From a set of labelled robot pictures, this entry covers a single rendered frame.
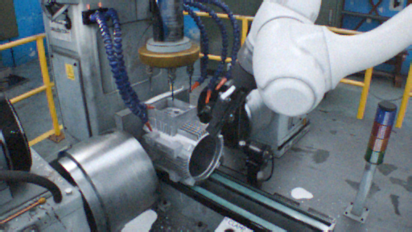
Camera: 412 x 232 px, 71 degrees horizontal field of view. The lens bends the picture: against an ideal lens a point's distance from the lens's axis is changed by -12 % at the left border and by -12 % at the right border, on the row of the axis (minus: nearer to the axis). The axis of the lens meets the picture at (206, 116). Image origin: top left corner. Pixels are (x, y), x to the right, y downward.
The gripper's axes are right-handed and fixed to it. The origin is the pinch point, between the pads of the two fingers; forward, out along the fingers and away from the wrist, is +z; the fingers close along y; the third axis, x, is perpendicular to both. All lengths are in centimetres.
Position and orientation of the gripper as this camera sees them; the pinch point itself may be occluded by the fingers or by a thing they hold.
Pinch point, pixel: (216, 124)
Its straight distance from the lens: 83.0
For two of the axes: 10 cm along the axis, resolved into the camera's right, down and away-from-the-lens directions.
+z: -3.8, 6.3, 6.7
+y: -6.4, 3.4, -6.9
